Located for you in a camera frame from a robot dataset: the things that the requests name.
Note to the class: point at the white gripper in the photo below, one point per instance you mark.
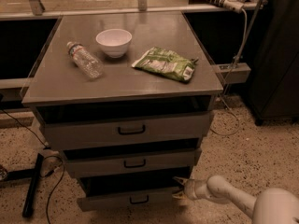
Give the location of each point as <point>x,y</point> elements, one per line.
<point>191,189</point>

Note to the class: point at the grey bottom drawer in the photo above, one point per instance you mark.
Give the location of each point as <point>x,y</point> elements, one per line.
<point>135,189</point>

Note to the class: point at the grey drawer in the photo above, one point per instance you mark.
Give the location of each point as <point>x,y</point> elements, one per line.
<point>135,189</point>
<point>141,162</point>
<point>70,136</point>

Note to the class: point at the grey middle drawer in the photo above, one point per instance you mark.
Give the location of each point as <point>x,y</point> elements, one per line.
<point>141,162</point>

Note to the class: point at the grey drawer cabinet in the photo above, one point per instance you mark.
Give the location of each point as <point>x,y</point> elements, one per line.
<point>61,93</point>

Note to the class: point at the grey top drawer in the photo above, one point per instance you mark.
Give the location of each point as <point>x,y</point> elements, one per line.
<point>70,136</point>

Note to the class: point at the green chip bag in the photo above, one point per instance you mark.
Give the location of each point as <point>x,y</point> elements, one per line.
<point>166,63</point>

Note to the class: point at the black cabinet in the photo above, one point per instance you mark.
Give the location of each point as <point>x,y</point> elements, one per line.
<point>272,91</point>

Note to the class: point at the black floor bar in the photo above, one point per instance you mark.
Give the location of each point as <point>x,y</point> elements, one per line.
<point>33,174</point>

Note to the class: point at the white bowl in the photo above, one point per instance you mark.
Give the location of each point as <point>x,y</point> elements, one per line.
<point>114,42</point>

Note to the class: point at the clear plastic water bottle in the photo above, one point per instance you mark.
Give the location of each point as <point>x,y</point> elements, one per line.
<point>90,65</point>

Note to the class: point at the white power strip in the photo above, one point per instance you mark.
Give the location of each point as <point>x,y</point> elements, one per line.
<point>219,0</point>

